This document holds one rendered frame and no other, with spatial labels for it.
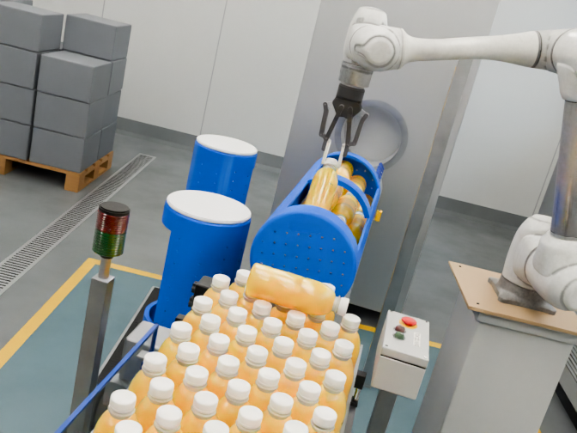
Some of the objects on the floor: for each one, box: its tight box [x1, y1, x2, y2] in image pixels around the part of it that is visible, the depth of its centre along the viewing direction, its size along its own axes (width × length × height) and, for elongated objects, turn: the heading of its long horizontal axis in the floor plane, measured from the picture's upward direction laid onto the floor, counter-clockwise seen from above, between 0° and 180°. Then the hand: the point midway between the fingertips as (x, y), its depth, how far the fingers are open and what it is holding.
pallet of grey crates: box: [0, 0, 131, 192], centre depth 529 cm, size 120×80×119 cm
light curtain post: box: [363, 59, 473, 388], centre depth 323 cm, size 6×6×170 cm
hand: (333, 154), depth 200 cm, fingers closed on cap, 4 cm apart
